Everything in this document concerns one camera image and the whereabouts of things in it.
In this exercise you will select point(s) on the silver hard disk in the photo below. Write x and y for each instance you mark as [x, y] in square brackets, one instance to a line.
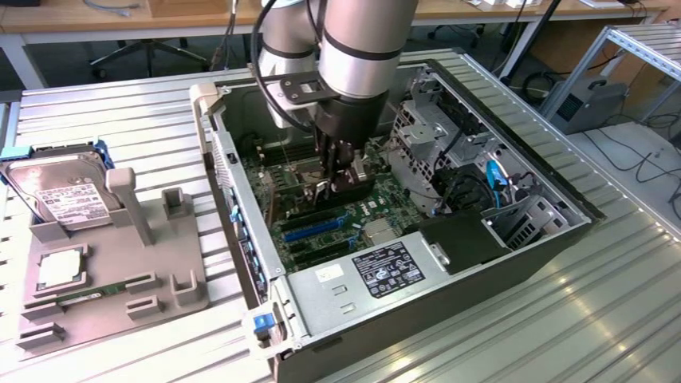
[53, 179]

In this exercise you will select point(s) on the aluminium profile frame table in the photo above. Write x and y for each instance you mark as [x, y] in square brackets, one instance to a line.
[643, 44]

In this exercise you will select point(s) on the black slanted pole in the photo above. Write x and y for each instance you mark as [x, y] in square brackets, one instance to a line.
[529, 38]

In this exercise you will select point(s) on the wooden desk white frame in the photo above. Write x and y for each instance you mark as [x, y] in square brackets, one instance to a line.
[53, 20]
[462, 14]

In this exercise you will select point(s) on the graphics card with metal bracket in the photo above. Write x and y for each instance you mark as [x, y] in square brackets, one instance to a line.
[297, 195]

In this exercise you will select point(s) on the grey equipment box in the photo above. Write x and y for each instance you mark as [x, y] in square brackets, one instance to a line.
[590, 107]

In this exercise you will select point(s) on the thin metal locking lever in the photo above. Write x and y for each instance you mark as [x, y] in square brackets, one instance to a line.
[286, 157]

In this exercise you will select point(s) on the wrist camera with black bracket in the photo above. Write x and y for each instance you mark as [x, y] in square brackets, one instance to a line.
[297, 89]

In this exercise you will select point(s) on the green motherboard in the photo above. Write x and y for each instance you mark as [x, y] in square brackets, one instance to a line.
[393, 191]

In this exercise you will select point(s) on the black office chair base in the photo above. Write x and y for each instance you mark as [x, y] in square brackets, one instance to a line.
[150, 50]

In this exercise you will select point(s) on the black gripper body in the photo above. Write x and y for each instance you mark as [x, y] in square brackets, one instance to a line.
[350, 119]

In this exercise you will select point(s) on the green RAM stick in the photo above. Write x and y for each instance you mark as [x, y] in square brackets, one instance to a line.
[80, 298]

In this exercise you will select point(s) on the blue disk carrier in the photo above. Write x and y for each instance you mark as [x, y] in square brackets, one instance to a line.
[13, 153]

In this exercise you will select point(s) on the grey parts rack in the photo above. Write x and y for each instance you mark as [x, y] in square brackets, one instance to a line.
[106, 279]

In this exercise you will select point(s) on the silver power supply unit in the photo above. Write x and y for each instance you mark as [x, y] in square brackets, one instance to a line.
[340, 287]

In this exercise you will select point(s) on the open black PC case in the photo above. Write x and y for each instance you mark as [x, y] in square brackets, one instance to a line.
[478, 287]

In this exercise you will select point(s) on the silver CPU chip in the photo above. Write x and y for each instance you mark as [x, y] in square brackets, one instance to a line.
[61, 269]

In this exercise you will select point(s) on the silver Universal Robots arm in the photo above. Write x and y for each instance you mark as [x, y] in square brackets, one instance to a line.
[361, 48]

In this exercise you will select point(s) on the CPU socket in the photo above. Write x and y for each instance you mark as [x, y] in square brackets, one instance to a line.
[304, 169]

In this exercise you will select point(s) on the silver chipset heatsink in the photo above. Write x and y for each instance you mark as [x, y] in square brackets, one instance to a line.
[378, 232]

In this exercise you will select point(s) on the silver metal disk bay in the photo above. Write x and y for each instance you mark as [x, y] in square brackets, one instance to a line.
[419, 131]

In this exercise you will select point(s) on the blue case latch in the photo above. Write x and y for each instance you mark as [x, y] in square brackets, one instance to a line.
[262, 322]

